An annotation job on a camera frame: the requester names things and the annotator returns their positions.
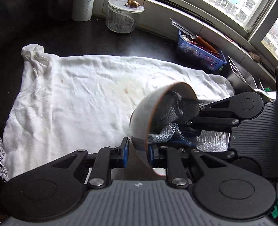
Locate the silver mesh dish cloth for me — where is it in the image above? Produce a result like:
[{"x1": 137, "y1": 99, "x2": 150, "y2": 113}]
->
[{"x1": 148, "y1": 91, "x2": 229, "y2": 152}]

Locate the white ceramic bowl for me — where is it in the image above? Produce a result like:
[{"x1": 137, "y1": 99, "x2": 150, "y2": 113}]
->
[{"x1": 129, "y1": 82, "x2": 197, "y2": 170}]

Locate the white cotton towel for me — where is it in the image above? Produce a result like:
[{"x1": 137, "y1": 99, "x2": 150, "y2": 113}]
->
[{"x1": 0, "y1": 44, "x2": 234, "y2": 181}]

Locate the blue plastic basket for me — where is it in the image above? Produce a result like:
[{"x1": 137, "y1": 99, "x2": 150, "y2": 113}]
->
[{"x1": 177, "y1": 30, "x2": 227, "y2": 73}]

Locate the orange carrot in basket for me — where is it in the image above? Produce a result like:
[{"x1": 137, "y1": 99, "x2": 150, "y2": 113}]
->
[{"x1": 195, "y1": 35, "x2": 218, "y2": 53}]

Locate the glass jar with lid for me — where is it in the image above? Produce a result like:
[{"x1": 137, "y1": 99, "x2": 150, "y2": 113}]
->
[{"x1": 106, "y1": 0, "x2": 145, "y2": 34}]

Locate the walnut on jar lid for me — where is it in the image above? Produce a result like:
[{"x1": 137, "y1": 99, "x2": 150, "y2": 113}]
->
[{"x1": 127, "y1": 0, "x2": 140, "y2": 8}]

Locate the white paper towel roll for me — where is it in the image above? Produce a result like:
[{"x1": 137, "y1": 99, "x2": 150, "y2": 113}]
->
[{"x1": 72, "y1": 0, "x2": 94, "y2": 22}]

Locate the white wire dish rack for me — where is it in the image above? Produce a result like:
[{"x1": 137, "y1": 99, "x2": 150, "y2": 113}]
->
[{"x1": 227, "y1": 57, "x2": 276, "y2": 102}]

